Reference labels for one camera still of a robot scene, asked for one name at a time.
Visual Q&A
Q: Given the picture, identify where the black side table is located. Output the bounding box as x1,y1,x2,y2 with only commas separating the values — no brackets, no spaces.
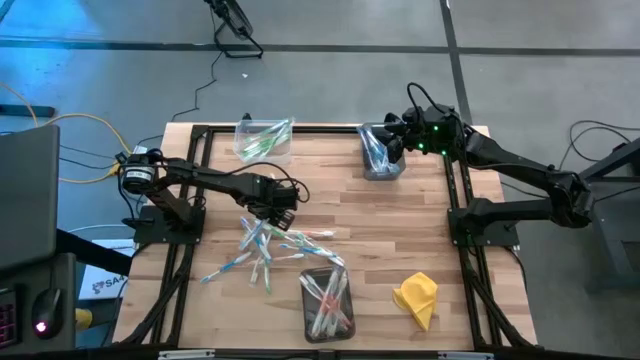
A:
579,137,640,294

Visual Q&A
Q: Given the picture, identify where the black backlit keyboard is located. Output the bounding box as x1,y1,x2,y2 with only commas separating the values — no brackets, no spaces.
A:
0,287,21,349

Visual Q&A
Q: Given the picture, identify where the yellow cloth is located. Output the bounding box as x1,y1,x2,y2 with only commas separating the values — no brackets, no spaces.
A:
391,270,440,333

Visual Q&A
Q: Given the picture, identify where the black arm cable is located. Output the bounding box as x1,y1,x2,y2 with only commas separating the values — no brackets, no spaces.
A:
406,81,441,119
222,160,311,204

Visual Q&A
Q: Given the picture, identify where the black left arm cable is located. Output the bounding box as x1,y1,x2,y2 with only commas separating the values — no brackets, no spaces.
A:
222,160,311,204

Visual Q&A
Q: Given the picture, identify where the black aluminium table frame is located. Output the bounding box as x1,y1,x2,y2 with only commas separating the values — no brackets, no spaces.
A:
54,122,539,360

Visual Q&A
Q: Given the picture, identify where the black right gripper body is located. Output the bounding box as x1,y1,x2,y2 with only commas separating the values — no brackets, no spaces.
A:
399,103,464,157

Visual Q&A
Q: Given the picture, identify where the black floor cable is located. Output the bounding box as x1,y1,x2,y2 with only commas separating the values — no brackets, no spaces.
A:
557,118,640,171
134,49,224,146

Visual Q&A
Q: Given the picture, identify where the clear plastic bin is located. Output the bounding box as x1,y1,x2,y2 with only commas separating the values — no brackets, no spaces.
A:
233,116,297,166
298,265,358,345

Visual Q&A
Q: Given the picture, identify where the large dark grey panel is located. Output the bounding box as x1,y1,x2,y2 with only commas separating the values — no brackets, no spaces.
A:
0,123,61,274

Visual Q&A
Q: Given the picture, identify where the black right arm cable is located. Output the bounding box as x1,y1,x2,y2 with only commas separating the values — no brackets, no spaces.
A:
406,81,441,119

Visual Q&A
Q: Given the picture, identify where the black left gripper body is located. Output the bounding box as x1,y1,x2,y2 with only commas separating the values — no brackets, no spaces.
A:
244,173,300,224

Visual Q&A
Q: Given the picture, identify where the blue toothbrush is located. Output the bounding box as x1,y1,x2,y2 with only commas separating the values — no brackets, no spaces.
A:
199,250,255,285
241,216,275,265
358,124,389,174
369,130,396,174
278,242,334,265
238,216,267,252

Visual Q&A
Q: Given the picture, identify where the green toothbrush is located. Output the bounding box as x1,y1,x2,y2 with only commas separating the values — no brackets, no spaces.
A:
243,118,292,151
261,258,275,296
263,221,304,244
297,234,346,268
242,130,292,159

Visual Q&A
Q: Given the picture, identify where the yellow floor cable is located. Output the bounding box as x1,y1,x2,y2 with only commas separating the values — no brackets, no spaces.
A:
0,79,136,185

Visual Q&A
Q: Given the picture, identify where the black flat floor bar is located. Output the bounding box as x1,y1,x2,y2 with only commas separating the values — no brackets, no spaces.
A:
0,103,56,119

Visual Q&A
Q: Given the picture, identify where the silver aluminium post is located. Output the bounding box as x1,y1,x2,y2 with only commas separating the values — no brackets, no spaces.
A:
438,351,496,360
158,349,216,360

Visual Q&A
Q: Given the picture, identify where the black computer mouse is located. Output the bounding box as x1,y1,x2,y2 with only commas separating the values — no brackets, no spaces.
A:
30,287,65,341

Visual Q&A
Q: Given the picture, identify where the dark grey desk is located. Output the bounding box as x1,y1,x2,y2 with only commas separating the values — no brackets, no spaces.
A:
0,252,77,354

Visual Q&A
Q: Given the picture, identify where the white printed cardboard box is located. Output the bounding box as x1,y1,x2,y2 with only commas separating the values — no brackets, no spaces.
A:
77,238,136,301

